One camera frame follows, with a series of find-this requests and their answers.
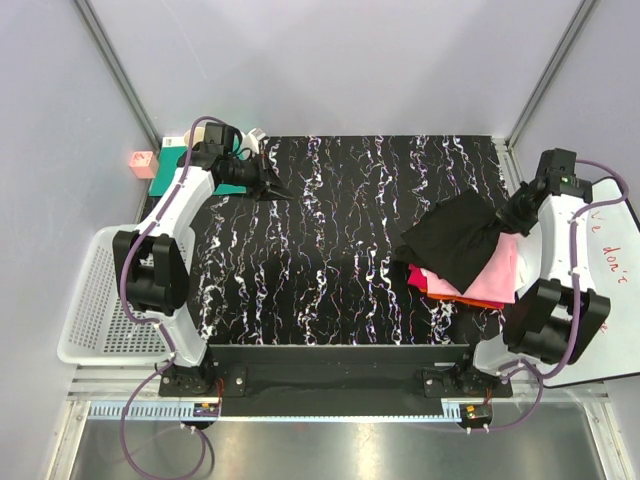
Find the white slotted cable duct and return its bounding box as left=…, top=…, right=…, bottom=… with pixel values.
left=88, top=401, right=222, bottom=421

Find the pink cube block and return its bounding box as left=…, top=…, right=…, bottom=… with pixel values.
left=129, top=151, right=159, bottom=180

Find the magenta folded t-shirt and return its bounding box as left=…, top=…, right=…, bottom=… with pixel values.
left=407, top=265, right=428, bottom=293

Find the white dry-erase board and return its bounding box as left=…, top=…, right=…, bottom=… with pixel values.
left=540, top=198, right=639, bottom=388

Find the black marbled table mat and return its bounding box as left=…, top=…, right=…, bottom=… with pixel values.
left=188, top=135, right=508, bottom=345

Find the light pink folded t-shirt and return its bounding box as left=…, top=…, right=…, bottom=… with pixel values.
left=421, top=233, right=520, bottom=304

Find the black printed t-shirt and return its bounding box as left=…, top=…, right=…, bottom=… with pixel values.
left=395, top=189, right=517, bottom=294

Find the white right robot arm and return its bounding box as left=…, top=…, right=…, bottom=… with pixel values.
left=453, top=148, right=611, bottom=397

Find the orange folded t-shirt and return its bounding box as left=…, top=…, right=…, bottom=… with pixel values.
left=426, top=292, right=501, bottom=309

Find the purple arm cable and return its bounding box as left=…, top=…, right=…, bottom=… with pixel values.
left=462, top=158, right=630, bottom=432
left=118, top=115, right=241, bottom=477

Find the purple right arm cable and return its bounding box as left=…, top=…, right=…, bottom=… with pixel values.
left=462, top=158, right=630, bottom=432

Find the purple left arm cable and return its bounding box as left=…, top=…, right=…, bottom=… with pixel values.
left=118, top=115, right=241, bottom=477

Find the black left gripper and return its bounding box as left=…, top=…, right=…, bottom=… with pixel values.
left=222, top=150, right=294, bottom=202

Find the teal book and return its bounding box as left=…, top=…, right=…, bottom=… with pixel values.
left=149, top=136, right=250, bottom=198

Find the yellow paper cup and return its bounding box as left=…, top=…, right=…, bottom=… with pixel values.
left=183, top=126, right=205, bottom=147

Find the white plastic laundry basket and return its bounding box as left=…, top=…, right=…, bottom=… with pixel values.
left=57, top=224, right=205, bottom=366

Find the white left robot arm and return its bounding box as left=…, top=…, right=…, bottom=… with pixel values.
left=112, top=116, right=292, bottom=396

